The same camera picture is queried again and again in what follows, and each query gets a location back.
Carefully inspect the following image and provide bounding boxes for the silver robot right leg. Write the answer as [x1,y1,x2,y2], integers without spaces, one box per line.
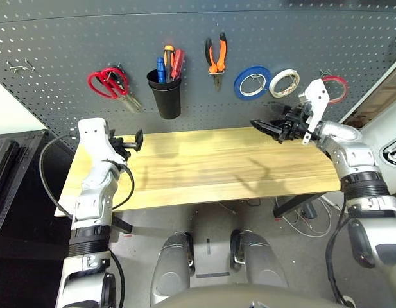
[229,229,288,288]

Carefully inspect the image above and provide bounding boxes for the orange black handled screwdriver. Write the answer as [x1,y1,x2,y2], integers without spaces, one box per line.
[163,44,176,83]

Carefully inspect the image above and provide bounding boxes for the red handled screwdriver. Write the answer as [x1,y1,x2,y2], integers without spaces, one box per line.
[171,49,185,81]

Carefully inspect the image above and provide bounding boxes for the blue tape roll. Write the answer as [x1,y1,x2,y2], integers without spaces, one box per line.
[233,65,271,101]

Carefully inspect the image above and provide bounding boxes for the red handled scissors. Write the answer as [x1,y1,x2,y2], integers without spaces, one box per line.
[87,66,142,113]

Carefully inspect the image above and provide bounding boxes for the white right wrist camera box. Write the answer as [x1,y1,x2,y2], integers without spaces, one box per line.
[298,78,331,146]

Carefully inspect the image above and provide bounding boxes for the white tape roll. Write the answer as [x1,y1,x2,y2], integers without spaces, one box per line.
[268,68,300,98]

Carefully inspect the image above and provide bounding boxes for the grey robot torso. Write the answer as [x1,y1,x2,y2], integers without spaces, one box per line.
[152,284,346,308]

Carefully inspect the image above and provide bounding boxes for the black plastic cup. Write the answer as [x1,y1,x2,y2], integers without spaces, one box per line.
[146,68,182,120]

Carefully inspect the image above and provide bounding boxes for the red tape roll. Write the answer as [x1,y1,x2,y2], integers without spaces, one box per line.
[321,75,349,106]

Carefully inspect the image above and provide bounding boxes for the dark grey pegboard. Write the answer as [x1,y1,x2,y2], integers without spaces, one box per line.
[0,0,396,151]

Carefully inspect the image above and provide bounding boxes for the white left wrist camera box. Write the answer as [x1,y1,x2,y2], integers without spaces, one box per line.
[76,117,126,165]

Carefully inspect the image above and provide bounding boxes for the blue handled screwdriver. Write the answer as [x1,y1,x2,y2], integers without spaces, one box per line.
[156,56,167,83]

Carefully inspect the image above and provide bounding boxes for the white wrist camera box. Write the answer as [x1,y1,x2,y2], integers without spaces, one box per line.
[298,78,331,146]
[76,117,126,165]

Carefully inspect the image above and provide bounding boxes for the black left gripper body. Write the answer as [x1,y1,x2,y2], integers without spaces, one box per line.
[109,129,137,160]

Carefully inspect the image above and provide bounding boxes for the small black power adapter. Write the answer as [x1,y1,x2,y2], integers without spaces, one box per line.
[300,201,318,221]

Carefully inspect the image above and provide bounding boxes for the silver robot left leg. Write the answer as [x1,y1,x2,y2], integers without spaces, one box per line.
[150,231,196,305]

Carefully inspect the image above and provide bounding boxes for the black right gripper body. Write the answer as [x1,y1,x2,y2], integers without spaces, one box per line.
[277,105,314,144]

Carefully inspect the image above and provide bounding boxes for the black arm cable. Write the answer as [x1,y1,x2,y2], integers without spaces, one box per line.
[325,195,356,305]
[39,130,136,308]

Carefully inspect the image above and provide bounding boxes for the orange black long-nose pliers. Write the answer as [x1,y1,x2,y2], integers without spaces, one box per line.
[204,31,228,92]

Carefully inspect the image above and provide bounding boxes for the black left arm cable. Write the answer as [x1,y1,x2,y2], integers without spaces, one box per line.
[39,130,136,308]

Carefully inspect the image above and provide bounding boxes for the black cabinet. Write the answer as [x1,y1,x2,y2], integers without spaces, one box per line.
[0,129,73,238]

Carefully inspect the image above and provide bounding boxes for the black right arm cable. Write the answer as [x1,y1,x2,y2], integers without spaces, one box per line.
[325,195,356,305]

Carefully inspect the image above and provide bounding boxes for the black table leg bracket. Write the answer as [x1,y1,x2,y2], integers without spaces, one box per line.
[272,193,327,221]
[110,215,134,235]

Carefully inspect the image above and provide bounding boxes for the black handled scissors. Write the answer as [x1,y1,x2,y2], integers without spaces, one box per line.
[106,63,143,113]

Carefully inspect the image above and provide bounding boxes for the silver robot leg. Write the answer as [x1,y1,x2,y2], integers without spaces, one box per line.
[229,229,288,288]
[150,231,196,305]

